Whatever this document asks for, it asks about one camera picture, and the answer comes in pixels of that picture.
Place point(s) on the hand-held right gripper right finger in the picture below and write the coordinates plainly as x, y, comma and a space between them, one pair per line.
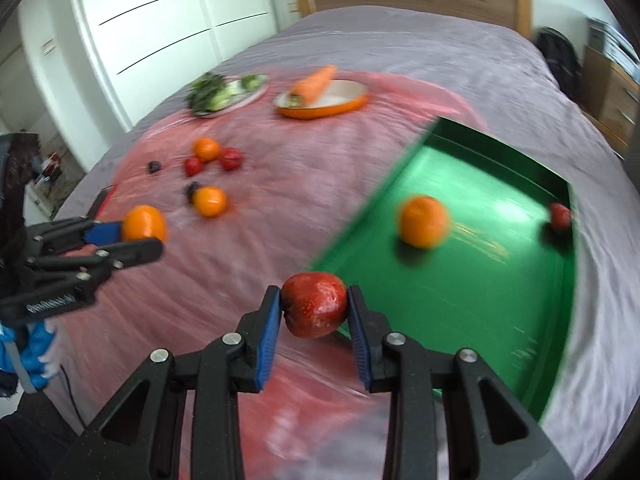
361, 340

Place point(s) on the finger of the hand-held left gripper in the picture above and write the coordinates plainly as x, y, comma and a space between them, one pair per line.
140, 252
105, 232

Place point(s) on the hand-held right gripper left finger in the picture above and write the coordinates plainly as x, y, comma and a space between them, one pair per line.
267, 335

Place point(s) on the orange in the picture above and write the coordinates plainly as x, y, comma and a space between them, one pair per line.
210, 202
423, 221
145, 224
207, 149

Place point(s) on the red apple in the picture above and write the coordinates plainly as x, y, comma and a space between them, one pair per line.
193, 166
560, 217
315, 305
231, 158

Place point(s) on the dark plum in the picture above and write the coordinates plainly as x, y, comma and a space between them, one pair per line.
190, 191
154, 167

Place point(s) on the green tray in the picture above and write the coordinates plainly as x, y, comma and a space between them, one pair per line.
475, 285

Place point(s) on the person's left hand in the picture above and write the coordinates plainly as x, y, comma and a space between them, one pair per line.
30, 355

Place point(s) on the pink plastic sheet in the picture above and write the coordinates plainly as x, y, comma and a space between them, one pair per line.
280, 200

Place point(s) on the large bok choy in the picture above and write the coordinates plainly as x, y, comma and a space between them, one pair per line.
207, 92

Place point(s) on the patterned oval plate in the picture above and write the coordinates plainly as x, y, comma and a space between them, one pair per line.
250, 95

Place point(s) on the white wardrobe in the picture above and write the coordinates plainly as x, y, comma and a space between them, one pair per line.
150, 35

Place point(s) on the small bok choy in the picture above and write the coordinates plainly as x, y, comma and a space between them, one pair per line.
251, 82

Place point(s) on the carrot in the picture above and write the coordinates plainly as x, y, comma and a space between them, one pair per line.
312, 85

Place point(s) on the orange enamel bowl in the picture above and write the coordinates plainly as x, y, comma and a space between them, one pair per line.
340, 100

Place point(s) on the grey bed blanket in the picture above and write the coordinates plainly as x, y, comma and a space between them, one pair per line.
425, 45

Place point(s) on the black backpack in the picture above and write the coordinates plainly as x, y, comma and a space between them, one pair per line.
557, 60

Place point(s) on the wooden nightstand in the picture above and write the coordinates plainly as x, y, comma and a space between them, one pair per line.
612, 95

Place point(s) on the stack of papers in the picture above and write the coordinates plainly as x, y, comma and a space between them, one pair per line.
612, 42

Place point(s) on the wall light switch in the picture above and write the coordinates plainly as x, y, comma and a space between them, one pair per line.
47, 47

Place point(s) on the wall socket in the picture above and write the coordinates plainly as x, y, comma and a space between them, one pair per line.
293, 7

